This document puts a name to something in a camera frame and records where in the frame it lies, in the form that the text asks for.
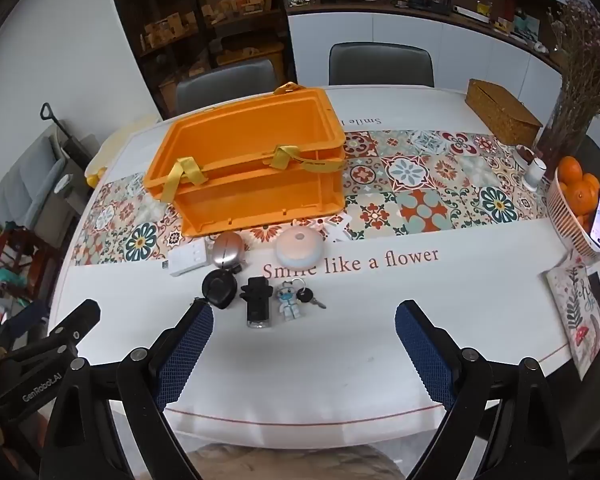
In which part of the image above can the dark wooden shelf cabinet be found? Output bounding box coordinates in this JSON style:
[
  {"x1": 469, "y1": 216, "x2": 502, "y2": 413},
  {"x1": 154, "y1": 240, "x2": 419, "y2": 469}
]
[{"x1": 105, "y1": 0, "x2": 297, "y2": 116}]

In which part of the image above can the patterned floral table runner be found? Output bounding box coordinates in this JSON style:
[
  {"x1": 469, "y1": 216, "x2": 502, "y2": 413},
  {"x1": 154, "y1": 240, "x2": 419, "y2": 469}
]
[{"x1": 71, "y1": 130, "x2": 556, "y2": 266}]

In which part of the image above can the white cross-shaped piece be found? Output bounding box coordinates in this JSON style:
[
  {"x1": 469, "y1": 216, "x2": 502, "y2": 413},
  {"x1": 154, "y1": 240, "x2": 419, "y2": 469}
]
[{"x1": 320, "y1": 212, "x2": 353, "y2": 243}]

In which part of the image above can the metallic oval case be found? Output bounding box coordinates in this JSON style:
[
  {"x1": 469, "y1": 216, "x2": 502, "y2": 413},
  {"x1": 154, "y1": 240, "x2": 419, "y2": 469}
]
[{"x1": 209, "y1": 231, "x2": 246, "y2": 273}]

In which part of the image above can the dried flower bouquet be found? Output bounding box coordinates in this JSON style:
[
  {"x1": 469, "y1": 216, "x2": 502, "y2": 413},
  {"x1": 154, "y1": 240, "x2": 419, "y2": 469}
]
[{"x1": 547, "y1": 0, "x2": 600, "y2": 126}]

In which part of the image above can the orange plastic basket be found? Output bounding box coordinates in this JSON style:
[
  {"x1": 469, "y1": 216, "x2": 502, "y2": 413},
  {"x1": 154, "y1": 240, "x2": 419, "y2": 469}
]
[{"x1": 144, "y1": 81, "x2": 347, "y2": 238}]

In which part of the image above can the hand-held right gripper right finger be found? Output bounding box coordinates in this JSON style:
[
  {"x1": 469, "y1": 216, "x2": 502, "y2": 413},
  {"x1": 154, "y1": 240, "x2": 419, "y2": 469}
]
[{"x1": 395, "y1": 299, "x2": 567, "y2": 480}]

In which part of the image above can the white USB hub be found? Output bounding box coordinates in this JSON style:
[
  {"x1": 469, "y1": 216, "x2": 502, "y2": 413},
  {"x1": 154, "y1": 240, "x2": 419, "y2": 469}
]
[{"x1": 161, "y1": 238, "x2": 208, "y2": 277}]

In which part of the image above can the white basket of oranges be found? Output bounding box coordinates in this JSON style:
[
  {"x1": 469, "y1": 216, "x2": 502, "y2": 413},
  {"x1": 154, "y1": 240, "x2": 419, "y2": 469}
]
[{"x1": 546, "y1": 167, "x2": 600, "y2": 266}]

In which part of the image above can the black handled tool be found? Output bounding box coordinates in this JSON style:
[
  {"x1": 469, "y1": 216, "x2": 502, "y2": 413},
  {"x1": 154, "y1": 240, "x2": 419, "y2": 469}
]
[{"x1": 40, "y1": 102, "x2": 81, "y2": 161}]

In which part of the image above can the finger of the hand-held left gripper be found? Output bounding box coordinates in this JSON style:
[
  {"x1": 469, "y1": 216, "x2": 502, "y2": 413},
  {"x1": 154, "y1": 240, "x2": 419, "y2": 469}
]
[{"x1": 46, "y1": 299, "x2": 102, "y2": 357}]

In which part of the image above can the white sideboard cabinet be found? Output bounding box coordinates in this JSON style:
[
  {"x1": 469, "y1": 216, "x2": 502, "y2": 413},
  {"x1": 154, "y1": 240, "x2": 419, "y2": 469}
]
[{"x1": 287, "y1": 7, "x2": 566, "y2": 111}]

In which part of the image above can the black phone holder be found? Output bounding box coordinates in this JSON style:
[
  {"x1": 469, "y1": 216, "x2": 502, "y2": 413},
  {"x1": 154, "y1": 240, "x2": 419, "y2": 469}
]
[{"x1": 240, "y1": 276, "x2": 275, "y2": 330}]

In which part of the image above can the black-headed key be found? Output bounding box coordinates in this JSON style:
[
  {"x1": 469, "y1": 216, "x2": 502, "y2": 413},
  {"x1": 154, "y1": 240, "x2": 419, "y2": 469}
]
[{"x1": 298, "y1": 285, "x2": 327, "y2": 309}]

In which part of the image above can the doll figure keychain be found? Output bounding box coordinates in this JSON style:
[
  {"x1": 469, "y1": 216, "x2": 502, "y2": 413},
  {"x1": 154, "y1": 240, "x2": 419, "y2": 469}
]
[{"x1": 278, "y1": 282, "x2": 305, "y2": 322}]

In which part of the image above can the pink round device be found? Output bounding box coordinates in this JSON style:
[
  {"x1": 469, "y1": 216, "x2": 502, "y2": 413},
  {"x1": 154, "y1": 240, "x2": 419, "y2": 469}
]
[{"x1": 275, "y1": 225, "x2": 326, "y2": 277}]

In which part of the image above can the black round gadget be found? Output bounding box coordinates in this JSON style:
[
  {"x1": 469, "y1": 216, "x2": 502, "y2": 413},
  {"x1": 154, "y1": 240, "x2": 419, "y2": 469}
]
[{"x1": 201, "y1": 269, "x2": 238, "y2": 310}]

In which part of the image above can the grey sofa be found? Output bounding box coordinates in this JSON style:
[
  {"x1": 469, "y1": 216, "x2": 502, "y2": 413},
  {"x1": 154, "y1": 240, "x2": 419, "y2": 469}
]
[{"x1": 0, "y1": 125, "x2": 96, "y2": 221}]

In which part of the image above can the white cup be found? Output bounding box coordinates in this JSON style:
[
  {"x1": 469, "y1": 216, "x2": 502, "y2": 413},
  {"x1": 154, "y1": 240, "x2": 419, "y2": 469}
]
[{"x1": 524, "y1": 157, "x2": 548, "y2": 192}]

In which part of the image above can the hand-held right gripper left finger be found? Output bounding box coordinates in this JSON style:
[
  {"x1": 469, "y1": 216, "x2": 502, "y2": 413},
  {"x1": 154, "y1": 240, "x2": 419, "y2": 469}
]
[{"x1": 39, "y1": 299, "x2": 215, "y2": 480}]

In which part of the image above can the grey dining chair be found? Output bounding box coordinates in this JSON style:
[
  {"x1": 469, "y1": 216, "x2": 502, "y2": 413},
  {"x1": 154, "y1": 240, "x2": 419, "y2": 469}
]
[
  {"x1": 328, "y1": 42, "x2": 435, "y2": 88},
  {"x1": 175, "y1": 58, "x2": 281, "y2": 116}
]

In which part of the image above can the woven wicker box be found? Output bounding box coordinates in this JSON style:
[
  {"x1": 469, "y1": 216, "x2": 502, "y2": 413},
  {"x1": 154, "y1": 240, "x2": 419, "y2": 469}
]
[{"x1": 465, "y1": 78, "x2": 543, "y2": 146}]

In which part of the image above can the red wooden chair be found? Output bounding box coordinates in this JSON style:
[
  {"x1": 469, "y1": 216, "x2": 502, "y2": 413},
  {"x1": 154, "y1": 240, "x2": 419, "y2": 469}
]
[{"x1": 0, "y1": 227, "x2": 58, "y2": 311}]

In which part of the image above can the glass vase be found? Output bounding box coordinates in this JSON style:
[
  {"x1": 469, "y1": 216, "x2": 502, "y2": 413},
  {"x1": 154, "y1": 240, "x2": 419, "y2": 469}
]
[{"x1": 535, "y1": 90, "x2": 588, "y2": 181}]

